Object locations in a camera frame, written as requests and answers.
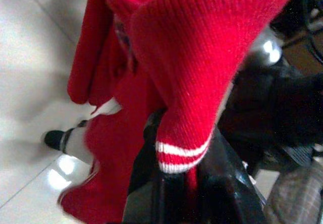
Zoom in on plaid cushioned chair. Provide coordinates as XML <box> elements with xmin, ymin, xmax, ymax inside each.
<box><xmin>262</xmin><ymin>158</ymin><xmax>323</xmax><ymax>224</ymax></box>

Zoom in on black bulky object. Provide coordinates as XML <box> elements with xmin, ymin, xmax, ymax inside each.
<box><xmin>219</xmin><ymin>64</ymin><xmax>323</xmax><ymax>160</ymax></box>

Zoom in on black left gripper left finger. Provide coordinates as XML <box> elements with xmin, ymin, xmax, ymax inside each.
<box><xmin>123</xmin><ymin>109</ymin><xmax>165</xmax><ymax>224</ymax></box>

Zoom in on red knit sweater white stripes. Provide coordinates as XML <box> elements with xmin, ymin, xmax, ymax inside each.
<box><xmin>57</xmin><ymin>0</ymin><xmax>296</xmax><ymax>224</ymax></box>

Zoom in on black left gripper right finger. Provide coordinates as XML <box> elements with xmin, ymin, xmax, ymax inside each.
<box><xmin>199</xmin><ymin>130</ymin><xmax>268</xmax><ymax>224</ymax></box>

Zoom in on white leg with black foot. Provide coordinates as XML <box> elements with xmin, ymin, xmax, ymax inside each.
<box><xmin>43</xmin><ymin>120</ymin><xmax>95</xmax><ymax>165</ymax></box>

